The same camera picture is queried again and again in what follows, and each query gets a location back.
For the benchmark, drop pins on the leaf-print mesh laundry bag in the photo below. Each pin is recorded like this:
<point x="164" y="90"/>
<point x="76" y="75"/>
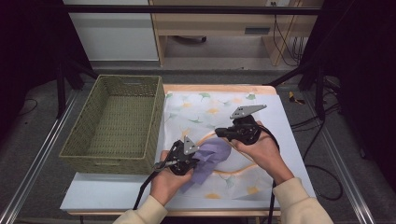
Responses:
<point x="199" y="109"/>

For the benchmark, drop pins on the yellow and black tool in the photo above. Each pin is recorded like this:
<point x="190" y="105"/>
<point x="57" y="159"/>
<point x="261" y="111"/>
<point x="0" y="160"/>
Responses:
<point x="293" y="98"/>

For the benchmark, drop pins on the black metal stand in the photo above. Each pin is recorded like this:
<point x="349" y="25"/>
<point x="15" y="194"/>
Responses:
<point x="319" y="93"/>
<point x="61" y="93"/>

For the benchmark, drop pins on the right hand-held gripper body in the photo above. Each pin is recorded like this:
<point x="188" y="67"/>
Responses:
<point x="247" y="130"/>

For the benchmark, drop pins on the green woven basket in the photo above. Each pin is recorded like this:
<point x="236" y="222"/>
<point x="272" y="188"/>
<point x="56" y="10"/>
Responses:
<point x="121" y="124"/>

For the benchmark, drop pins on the black curtain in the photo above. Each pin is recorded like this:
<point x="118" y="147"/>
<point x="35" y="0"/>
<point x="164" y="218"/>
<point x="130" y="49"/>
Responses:
<point x="28" y="46"/>
<point x="364" y="77"/>

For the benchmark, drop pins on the black horizontal bar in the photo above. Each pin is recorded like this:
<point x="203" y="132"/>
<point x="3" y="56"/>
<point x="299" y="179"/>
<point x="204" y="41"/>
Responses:
<point x="186" y="9"/>

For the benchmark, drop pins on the wooden desk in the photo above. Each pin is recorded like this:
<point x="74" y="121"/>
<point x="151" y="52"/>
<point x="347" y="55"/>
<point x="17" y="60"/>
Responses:
<point x="218" y="23"/>

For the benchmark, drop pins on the person's left hand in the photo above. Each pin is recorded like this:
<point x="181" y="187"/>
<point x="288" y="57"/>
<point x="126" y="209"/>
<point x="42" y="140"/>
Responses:
<point x="165" y="185"/>

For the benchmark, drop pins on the purple garment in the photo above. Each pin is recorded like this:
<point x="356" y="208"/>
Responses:
<point x="211" y="155"/>

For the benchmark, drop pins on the white cabinet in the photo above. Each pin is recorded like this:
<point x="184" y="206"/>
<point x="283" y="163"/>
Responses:
<point x="115" y="34"/>

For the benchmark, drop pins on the person's right hand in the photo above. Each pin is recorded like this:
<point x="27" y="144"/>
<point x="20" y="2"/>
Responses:
<point x="264" y="152"/>

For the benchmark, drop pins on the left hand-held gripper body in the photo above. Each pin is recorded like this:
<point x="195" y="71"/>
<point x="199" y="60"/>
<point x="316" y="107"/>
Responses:
<point x="188" y="146"/>

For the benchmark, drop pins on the aluminium rail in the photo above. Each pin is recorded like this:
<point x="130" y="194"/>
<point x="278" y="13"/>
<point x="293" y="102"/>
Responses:
<point x="342" y="165"/>
<point x="37" y="161"/>

